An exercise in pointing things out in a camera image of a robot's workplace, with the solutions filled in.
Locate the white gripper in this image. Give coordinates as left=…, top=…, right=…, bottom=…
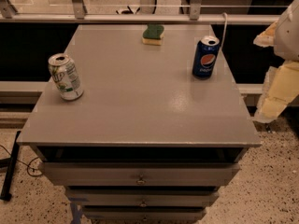
left=253, top=0, right=299, bottom=123

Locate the green white 7up can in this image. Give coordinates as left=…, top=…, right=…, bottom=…
left=48, top=53, right=83, bottom=101

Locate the blue pepsi can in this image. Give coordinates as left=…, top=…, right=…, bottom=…
left=192, top=35, right=220, bottom=79

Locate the green yellow sponge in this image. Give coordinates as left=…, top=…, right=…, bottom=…
left=142, top=24, right=164, bottom=46

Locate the grey drawer cabinet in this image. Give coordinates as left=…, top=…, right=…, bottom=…
left=17, top=23, right=263, bottom=224

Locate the bottom grey drawer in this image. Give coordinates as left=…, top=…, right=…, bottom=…
left=82, top=206, right=206, bottom=221

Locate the grey drawer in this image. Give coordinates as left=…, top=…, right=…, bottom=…
left=82, top=206, right=206, bottom=221
left=39, top=162, right=240, bottom=187
left=65, top=189, right=219, bottom=207

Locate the top grey drawer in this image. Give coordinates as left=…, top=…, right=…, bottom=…
left=39, top=162, right=240, bottom=187

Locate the middle grey drawer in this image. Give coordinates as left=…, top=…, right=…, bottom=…
left=65, top=189, right=219, bottom=207

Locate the black metal bar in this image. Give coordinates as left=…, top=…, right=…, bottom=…
left=0, top=131, right=21, bottom=202

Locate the white hanging cable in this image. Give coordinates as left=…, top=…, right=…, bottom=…
left=220, top=12, right=229, bottom=49

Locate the metal railing frame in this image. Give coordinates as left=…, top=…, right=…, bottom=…
left=0, top=0, right=299, bottom=26

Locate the black floor cable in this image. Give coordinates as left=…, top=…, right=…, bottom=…
left=0, top=144, right=44, bottom=177

